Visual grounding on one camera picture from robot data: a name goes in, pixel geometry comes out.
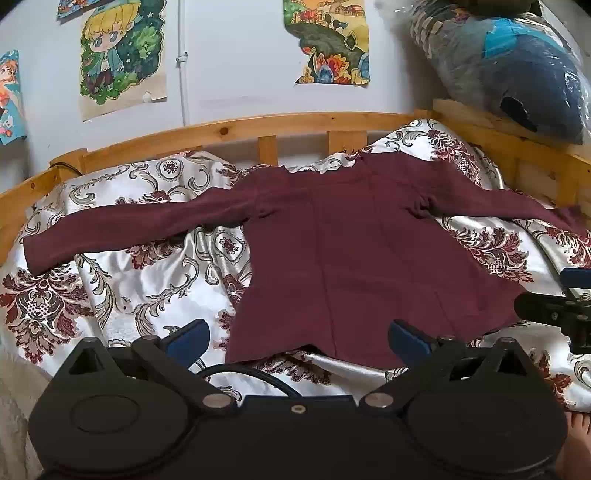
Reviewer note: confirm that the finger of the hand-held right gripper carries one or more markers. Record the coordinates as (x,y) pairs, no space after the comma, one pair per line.
(578,278)
(549,308)

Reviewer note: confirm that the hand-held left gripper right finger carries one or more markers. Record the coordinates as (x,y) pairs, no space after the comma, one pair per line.
(408,341)

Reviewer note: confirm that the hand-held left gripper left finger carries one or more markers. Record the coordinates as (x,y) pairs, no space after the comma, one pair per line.
(187,339)

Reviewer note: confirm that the maroon long-sleeve sweater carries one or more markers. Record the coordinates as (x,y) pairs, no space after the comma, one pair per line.
(346,254)

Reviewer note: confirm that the white floral satin blanket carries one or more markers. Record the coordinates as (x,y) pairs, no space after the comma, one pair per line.
(138,277)

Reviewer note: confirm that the person's foot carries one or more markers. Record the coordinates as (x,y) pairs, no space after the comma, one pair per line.
(577,443)

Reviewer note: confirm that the white fluffy blanket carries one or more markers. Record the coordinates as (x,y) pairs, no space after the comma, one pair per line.
(18,415)

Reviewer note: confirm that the blue plush in plastic bag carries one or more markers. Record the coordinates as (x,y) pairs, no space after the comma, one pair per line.
(517,64)

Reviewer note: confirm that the dark cloth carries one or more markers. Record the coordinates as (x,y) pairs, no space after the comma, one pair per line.
(494,7)

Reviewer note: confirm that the blond cartoon character poster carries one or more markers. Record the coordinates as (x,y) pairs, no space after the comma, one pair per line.
(117,50)

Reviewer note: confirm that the wooden bed frame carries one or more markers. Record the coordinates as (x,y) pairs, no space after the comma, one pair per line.
(184,134)

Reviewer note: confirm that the white wall pipe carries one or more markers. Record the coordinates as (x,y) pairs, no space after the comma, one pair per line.
(183,60)

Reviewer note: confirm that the orange-haired cartoon wall poster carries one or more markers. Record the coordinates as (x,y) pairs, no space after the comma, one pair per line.
(9,97)

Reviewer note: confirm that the colourful landscape wall poster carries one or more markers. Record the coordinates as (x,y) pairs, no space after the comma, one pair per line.
(332,41)

